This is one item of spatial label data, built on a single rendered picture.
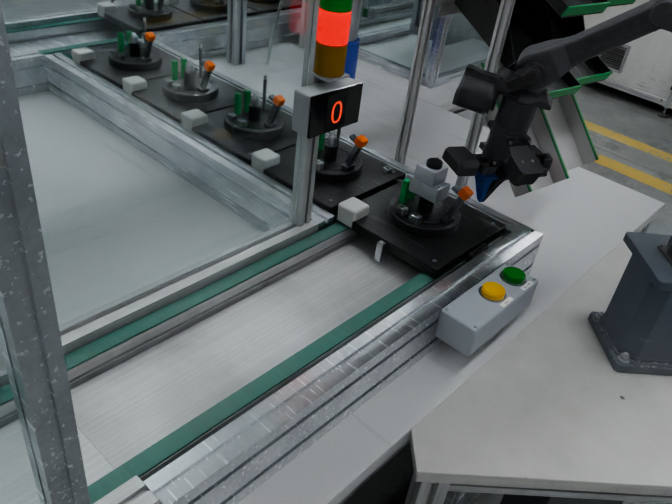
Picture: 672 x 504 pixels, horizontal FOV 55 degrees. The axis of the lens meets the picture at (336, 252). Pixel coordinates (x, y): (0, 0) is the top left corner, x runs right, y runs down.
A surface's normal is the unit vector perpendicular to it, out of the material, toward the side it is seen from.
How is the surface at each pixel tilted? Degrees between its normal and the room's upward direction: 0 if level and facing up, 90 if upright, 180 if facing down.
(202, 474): 0
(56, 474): 90
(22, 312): 90
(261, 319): 0
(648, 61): 90
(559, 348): 0
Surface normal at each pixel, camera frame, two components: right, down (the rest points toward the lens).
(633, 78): -0.69, 0.35
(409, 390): 0.11, -0.81
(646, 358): 0.01, 0.58
